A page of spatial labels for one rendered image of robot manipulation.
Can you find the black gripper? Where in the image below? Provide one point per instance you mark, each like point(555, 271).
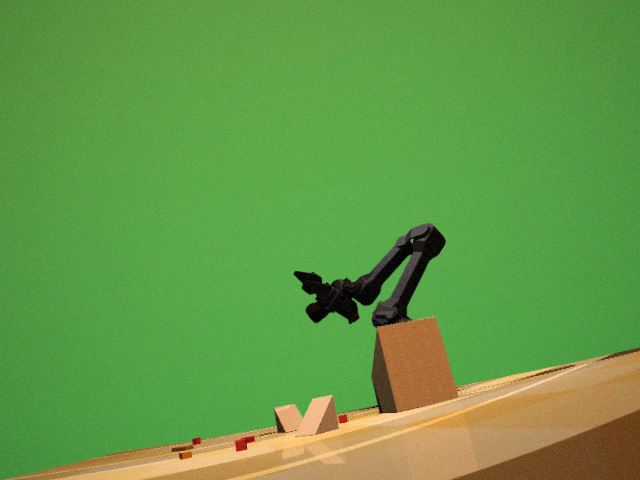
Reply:
point(330, 298)

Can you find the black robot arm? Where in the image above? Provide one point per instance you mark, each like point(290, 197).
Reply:
point(427, 244)

